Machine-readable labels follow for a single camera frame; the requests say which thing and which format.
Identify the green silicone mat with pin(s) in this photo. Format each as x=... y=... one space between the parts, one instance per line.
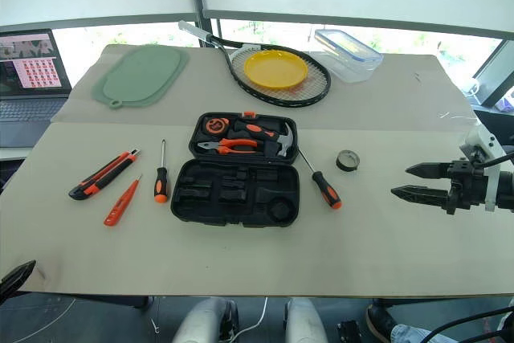
x=140 y=74

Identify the small black block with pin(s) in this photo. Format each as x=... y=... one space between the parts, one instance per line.
x=348 y=333

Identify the black plastic tool case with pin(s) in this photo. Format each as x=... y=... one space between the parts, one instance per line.
x=237 y=198

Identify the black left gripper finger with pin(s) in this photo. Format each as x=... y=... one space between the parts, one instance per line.
x=16 y=276

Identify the silver rounded shape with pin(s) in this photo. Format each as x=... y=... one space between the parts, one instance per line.
x=305 y=321
x=201 y=319

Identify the yellow plastic plate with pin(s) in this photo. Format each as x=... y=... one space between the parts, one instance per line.
x=276 y=68

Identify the long orange black screwdriver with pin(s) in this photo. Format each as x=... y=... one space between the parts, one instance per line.
x=327 y=192

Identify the black racket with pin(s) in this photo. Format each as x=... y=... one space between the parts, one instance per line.
x=317 y=88

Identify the open laptop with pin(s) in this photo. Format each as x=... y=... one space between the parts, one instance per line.
x=28 y=78

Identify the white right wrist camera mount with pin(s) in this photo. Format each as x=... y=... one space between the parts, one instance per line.
x=484 y=140

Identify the black orange utility knife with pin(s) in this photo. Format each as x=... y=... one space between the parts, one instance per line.
x=104 y=174

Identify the short orange black screwdriver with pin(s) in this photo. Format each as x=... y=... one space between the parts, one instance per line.
x=161 y=184

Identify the claw hammer orange black grip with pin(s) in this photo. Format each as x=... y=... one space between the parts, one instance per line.
x=257 y=130

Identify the orange black tape measure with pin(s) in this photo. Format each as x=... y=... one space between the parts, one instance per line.
x=214 y=124

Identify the clear container blue lid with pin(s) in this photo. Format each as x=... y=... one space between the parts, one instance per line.
x=349 y=58

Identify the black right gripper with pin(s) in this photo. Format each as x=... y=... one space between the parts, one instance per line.
x=467 y=186

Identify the black shoe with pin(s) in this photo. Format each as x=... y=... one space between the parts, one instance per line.
x=379 y=323

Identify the blue jeans leg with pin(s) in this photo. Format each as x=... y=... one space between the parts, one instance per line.
x=407 y=335

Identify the black electrical tape roll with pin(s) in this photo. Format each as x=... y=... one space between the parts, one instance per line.
x=347 y=162

